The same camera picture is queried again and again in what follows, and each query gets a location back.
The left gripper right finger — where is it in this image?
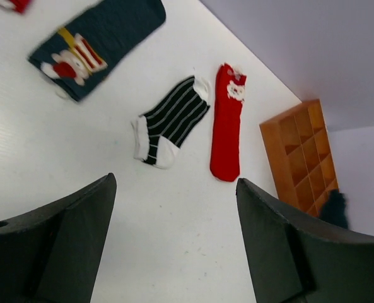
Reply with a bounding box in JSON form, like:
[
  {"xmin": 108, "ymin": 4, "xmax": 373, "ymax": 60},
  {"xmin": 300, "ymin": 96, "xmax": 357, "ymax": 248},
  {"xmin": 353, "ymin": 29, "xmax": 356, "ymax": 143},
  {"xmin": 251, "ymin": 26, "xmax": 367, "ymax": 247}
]
[{"xmin": 236, "ymin": 178, "xmax": 374, "ymax": 303}]

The red sock with white figure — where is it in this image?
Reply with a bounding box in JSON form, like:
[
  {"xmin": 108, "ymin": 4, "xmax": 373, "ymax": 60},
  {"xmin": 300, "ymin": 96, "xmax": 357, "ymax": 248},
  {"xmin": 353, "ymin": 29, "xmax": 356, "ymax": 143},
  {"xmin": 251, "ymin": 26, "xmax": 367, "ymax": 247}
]
[{"xmin": 0, "ymin": 0, "xmax": 32, "ymax": 14}]

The navy sock with bear pattern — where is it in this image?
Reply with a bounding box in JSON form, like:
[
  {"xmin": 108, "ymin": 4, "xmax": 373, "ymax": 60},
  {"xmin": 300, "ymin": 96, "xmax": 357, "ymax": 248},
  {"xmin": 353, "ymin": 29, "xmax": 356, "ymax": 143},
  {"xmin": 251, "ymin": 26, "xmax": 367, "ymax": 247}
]
[{"xmin": 28, "ymin": 1, "xmax": 166, "ymax": 102}]

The red sock with santa pattern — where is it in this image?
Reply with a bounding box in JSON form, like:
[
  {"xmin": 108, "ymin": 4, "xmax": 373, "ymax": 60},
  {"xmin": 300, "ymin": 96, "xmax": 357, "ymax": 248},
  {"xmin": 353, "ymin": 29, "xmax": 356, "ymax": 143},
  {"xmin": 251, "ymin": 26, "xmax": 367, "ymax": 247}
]
[{"xmin": 209, "ymin": 63, "xmax": 247, "ymax": 182}]

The orange compartment tray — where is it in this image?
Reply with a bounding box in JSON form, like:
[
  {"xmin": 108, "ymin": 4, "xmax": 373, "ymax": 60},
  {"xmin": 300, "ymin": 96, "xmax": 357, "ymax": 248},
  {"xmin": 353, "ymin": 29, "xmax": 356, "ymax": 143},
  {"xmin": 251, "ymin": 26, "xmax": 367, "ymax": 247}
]
[{"xmin": 260, "ymin": 99, "xmax": 339, "ymax": 217}]

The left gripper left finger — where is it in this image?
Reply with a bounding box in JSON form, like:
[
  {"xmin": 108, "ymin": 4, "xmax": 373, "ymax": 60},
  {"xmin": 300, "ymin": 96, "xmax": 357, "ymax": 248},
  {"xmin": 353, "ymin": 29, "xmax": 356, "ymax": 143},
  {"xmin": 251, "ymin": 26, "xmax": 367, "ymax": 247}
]
[{"xmin": 0, "ymin": 173, "xmax": 117, "ymax": 302}]

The black white striped sock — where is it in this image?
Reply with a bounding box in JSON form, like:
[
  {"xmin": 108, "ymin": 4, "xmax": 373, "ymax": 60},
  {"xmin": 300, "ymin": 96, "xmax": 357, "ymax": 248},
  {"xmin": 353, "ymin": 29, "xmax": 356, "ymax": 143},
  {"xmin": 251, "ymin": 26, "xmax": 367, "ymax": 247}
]
[{"xmin": 131, "ymin": 75, "xmax": 211, "ymax": 169}]

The plain navy ankle sock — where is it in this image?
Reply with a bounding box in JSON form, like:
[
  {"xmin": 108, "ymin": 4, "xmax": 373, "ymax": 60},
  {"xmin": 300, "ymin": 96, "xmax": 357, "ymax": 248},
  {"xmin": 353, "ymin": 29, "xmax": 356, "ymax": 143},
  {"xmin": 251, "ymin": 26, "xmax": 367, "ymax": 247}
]
[{"xmin": 318, "ymin": 189, "xmax": 349, "ymax": 230}]

